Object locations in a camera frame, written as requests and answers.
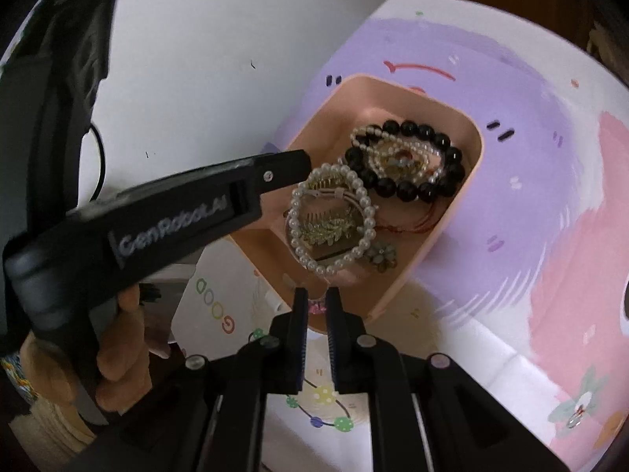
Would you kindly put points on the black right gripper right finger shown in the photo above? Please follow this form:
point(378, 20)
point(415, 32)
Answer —
point(360, 362)

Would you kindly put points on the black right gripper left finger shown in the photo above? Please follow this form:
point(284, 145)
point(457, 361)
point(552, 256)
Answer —
point(275, 363)

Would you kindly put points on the teal flower earring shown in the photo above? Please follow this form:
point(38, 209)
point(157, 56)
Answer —
point(382, 256)

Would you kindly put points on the gold leaf hair comb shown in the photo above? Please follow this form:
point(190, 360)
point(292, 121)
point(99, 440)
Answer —
point(330, 214)

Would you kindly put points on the pink plastic jewelry box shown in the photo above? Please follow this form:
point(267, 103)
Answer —
point(407, 156)

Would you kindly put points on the silver ring red stone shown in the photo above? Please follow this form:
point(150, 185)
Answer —
point(576, 418)

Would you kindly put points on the left hand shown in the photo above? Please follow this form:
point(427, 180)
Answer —
point(123, 362)

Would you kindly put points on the colourful cartoon table mat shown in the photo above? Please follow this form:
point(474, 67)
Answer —
point(527, 287)

